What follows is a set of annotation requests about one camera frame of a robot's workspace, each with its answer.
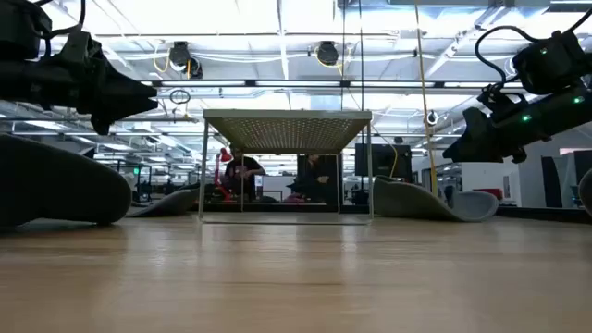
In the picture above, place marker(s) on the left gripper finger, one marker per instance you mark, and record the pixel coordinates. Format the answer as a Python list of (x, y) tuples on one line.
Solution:
[(102, 124), (120, 94)]

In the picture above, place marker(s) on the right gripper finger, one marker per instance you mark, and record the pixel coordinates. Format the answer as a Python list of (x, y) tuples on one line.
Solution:
[(476, 143)]

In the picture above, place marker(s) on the grey baseball cap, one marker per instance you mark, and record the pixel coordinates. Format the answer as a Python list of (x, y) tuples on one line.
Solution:
[(407, 203), (171, 203)]

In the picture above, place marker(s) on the dark green bucket hat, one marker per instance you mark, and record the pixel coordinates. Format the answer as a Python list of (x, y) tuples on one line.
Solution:
[(587, 194)]

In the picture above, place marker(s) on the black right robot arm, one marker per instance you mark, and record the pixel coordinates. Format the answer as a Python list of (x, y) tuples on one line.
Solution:
[(555, 65)]

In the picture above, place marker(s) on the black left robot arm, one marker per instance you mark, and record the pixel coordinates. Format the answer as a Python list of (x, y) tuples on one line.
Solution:
[(18, 83)]

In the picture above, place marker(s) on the black monitor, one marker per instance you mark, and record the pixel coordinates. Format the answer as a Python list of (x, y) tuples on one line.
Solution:
[(381, 162)]

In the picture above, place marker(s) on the red desk lamp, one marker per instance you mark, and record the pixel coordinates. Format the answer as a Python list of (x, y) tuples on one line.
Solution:
[(225, 156)]

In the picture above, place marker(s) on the person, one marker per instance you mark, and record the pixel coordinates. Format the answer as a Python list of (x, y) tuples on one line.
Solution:
[(312, 180), (242, 173)]

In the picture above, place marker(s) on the green perforated metal shelf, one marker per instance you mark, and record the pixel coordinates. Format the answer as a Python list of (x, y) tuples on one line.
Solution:
[(287, 131)]

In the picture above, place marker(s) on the black aluminium frame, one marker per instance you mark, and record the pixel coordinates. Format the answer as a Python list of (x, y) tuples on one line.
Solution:
[(532, 213)]

